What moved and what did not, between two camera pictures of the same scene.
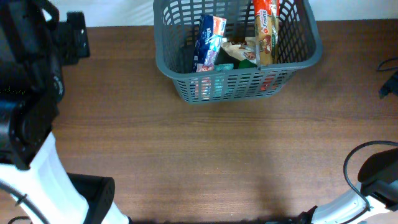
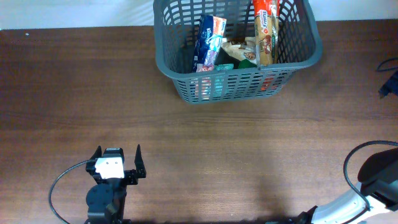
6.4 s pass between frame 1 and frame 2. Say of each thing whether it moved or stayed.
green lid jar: stayed
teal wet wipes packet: stayed
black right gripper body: stayed
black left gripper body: moved
